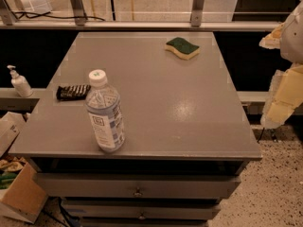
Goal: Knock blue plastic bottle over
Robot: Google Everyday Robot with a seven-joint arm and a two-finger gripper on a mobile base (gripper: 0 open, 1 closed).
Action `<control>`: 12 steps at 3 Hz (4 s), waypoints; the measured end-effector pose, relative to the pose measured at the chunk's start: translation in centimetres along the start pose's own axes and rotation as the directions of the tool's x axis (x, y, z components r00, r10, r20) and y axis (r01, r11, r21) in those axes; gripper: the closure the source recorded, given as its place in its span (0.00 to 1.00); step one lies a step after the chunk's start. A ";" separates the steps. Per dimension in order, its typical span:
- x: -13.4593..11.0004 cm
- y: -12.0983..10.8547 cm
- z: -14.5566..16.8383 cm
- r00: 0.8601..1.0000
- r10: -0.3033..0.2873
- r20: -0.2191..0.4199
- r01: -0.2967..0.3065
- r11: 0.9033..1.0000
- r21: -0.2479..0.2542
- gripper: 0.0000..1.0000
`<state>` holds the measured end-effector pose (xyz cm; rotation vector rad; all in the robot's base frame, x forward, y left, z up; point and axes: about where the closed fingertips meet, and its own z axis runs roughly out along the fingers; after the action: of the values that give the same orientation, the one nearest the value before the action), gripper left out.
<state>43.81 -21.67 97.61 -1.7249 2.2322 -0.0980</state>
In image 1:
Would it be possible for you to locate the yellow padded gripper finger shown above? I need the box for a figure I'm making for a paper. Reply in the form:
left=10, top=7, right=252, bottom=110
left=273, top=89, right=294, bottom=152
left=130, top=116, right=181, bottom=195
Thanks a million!
left=258, top=23, right=284, bottom=49
left=260, top=63, right=303, bottom=129

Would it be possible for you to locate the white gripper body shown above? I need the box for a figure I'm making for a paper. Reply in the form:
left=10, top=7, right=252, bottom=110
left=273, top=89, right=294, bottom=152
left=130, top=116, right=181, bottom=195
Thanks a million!
left=280, top=1, right=303, bottom=63

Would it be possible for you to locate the clear blue-labelled plastic bottle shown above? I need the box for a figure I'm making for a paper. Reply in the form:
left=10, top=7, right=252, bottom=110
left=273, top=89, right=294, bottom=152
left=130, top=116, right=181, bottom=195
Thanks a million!
left=85, top=69, right=125, bottom=152

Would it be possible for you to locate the white pump dispenser bottle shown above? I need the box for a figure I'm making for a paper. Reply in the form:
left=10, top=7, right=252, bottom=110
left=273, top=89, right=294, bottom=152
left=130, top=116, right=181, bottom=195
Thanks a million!
left=7, top=65, right=33, bottom=97

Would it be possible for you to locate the green and yellow sponge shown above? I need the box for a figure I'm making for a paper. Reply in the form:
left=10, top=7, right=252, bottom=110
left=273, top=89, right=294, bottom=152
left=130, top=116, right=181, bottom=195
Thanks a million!
left=165, top=37, right=200, bottom=61

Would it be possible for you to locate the grey drawer cabinet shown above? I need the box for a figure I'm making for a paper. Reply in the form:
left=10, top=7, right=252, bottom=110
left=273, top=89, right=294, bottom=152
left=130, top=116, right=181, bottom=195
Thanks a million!
left=10, top=32, right=261, bottom=227

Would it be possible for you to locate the black snack bar wrapper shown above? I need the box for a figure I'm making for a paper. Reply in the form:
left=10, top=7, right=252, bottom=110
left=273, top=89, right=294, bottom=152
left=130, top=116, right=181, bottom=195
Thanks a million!
left=56, top=84, right=91, bottom=101

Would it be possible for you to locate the top grey drawer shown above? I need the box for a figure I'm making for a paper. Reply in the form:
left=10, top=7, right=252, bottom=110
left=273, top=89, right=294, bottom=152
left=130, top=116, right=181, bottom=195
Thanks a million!
left=33, top=173, right=241, bottom=199

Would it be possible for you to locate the grey drawer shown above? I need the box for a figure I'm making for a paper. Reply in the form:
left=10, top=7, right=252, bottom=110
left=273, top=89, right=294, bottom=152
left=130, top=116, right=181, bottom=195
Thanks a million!
left=62, top=201, right=220, bottom=220
left=33, top=173, right=241, bottom=199

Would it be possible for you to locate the white device on shelf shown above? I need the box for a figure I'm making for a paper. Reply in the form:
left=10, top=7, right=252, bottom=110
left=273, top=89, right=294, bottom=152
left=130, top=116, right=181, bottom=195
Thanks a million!
left=14, top=0, right=52, bottom=15

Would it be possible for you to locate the white paper box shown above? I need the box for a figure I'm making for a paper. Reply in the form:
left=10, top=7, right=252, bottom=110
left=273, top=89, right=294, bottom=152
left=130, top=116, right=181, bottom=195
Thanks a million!
left=0, top=112, right=26, bottom=157

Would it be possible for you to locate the cardboard box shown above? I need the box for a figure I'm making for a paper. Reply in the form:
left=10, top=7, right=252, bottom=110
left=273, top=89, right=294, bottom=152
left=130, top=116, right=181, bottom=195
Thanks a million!
left=0, top=162, right=48, bottom=223

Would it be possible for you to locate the black cable on shelf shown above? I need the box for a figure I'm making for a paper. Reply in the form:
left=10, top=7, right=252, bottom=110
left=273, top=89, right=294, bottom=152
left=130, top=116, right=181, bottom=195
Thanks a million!
left=12, top=10, right=107, bottom=23

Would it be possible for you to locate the metal shelf rail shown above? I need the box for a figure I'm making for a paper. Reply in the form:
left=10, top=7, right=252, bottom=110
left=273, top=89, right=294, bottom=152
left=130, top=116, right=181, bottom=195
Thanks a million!
left=0, top=20, right=281, bottom=31

